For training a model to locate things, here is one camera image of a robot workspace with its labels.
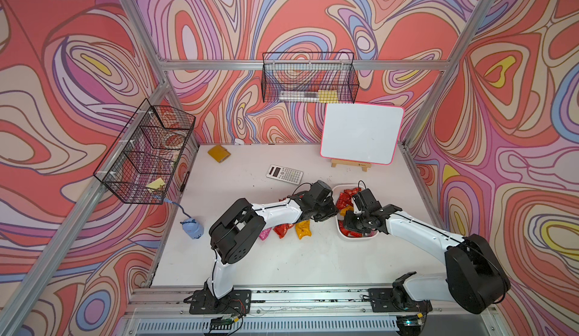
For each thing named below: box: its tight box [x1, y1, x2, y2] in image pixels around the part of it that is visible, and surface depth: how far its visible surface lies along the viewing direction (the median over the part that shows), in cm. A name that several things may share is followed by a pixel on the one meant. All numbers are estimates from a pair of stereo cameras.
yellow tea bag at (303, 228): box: [295, 219, 313, 240], surface depth 88 cm
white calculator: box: [265, 164, 304, 186], surface depth 109 cm
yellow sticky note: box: [145, 177, 166, 190], surface depth 73 cm
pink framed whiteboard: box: [319, 102, 405, 166], surface depth 104 cm
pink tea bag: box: [258, 226, 273, 241], surface depth 88 cm
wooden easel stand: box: [330, 158, 373, 172], surface depth 107 cm
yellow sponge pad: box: [207, 144, 232, 163], surface depth 118 cm
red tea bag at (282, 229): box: [272, 223, 295, 239], surface depth 89 cm
